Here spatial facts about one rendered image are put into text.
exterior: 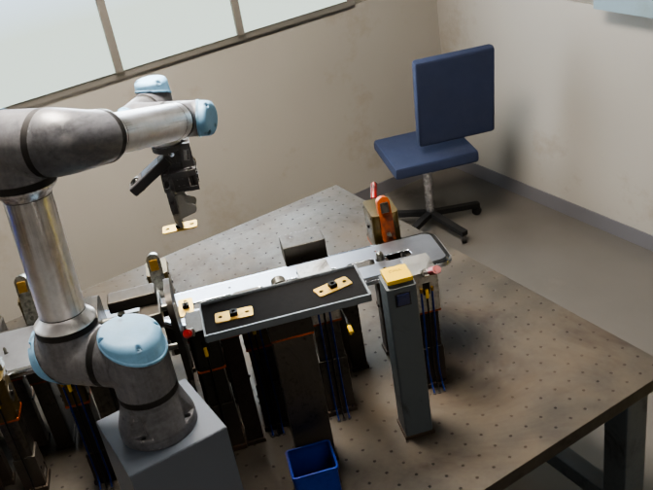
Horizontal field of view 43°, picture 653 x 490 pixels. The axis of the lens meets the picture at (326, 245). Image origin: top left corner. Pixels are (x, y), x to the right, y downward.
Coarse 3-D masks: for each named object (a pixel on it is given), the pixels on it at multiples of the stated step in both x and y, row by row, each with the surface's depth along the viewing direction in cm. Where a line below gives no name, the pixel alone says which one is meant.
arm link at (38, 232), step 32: (0, 128) 136; (0, 160) 137; (0, 192) 140; (32, 192) 141; (32, 224) 144; (32, 256) 147; (64, 256) 150; (32, 288) 151; (64, 288) 151; (64, 320) 153; (96, 320) 158; (32, 352) 156; (64, 352) 154; (64, 384) 160
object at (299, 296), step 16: (336, 272) 192; (352, 272) 191; (272, 288) 190; (288, 288) 189; (304, 288) 188; (352, 288) 185; (208, 304) 188; (224, 304) 187; (240, 304) 186; (256, 304) 185; (272, 304) 184; (288, 304) 183; (304, 304) 182; (320, 304) 181; (208, 320) 182; (240, 320) 180; (256, 320) 180
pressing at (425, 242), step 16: (400, 240) 232; (416, 240) 231; (432, 240) 229; (336, 256) 230; (352, 256) 229; (368, 256) 227; (384, 256) 226; (432, 256) 222; (448, 256) 222; (272, 272) 227; (288, 272) 226; (368, 272) 220; (208, 288) 225; (224, 288) 224; (240, 288) 223; (0, 336) 220; (16, 336) 219; (0, 352) 213; (16, 352) 212; (16, 368) 205; (32, 368) 205
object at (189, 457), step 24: (192, 432) 160; (216, 432) 160; (120, 456) 158; (144, 456) 157; (168, 456) 156; (192, 456) 158; (216, 456) 162; (120, 480) 169; (144, 480) 154; (168, 480) 157; (192, 480) 161; (216, 480) 164; (240, 480) 167
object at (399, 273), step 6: (402, 264) 190; (384, 270) 189; (390, 270) 189; (396, 270) 188; (402, 270) 188; (408, 270) 188; (384, 276) 187; (390, 276) 187; (396, 276) 186; (402, 276) 186; (408, 276) 186; (390, 282) 185; (396, 282) 185; (402, 282) 186
